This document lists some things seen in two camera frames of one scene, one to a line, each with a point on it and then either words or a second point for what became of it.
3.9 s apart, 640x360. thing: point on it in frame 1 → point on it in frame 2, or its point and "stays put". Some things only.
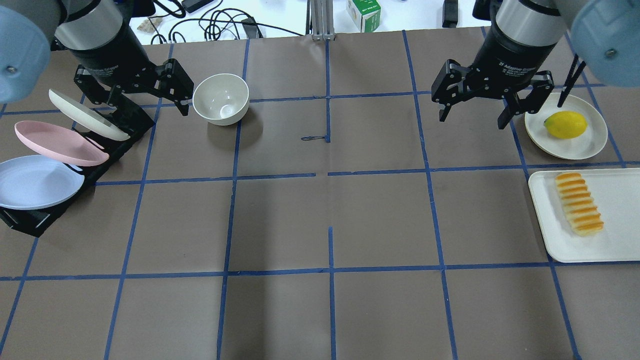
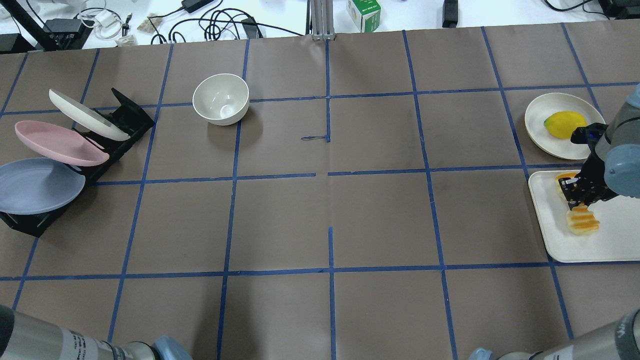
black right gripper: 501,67 → 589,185
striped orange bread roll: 581,212 stays put
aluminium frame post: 321,16 stays put
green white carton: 365,14 stays put
